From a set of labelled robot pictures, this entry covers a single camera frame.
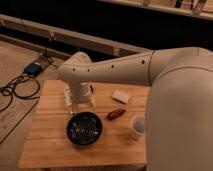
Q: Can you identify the white sponge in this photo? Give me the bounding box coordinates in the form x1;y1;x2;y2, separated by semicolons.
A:
112;90;130;104

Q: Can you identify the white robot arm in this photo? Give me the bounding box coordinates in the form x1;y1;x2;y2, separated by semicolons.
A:
58;47;213;171

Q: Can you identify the brown sausage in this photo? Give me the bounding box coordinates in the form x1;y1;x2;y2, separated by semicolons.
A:
107;109;126;120

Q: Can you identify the white bottle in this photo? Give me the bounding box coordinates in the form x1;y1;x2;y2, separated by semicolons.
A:
64;87;76;115

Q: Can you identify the black bowl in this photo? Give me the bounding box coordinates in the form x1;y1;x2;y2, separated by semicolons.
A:
66;112;103;147

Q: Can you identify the blue power adapter box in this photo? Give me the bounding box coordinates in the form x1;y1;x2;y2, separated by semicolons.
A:
24;63;42;76

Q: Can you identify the wooden table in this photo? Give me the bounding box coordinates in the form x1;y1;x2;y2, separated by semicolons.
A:
19;80;149;168

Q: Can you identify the long wooden floor beam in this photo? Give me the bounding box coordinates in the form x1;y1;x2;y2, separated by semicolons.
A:
0;14;149;57

